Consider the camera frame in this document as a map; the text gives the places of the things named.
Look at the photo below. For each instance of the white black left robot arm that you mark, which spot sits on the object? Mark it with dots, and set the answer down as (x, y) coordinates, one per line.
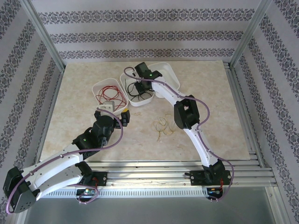
(58, 163)

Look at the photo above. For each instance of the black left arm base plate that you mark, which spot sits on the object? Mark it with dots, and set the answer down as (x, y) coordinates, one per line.
(100, 178)

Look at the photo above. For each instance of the small circuit board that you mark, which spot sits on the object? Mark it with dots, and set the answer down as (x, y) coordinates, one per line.
(215, 191)
(87, 191)

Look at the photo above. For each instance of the aluminium corner post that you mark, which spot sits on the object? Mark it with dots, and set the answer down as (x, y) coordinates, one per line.
(250, 35)
(45, 35)

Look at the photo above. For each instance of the aluminium rail frame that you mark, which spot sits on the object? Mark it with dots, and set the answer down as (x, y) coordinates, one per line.
(149, 177)

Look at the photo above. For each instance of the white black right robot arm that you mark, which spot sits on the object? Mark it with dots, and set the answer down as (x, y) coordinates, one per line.
(199, 142)

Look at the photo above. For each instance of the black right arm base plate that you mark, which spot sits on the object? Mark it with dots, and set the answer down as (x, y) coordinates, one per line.
(197, 178)

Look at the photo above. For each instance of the white plastic tray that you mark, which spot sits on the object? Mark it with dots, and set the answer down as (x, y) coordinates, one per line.
(170, 72)
(98, 89)
(127, 78)

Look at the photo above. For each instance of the grey metal panel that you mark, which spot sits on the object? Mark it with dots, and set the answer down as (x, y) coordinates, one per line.
(149, 212)

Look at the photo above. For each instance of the aluminium side rail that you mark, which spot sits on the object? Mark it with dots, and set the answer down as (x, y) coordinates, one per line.
(238, 98)
(48, 116)

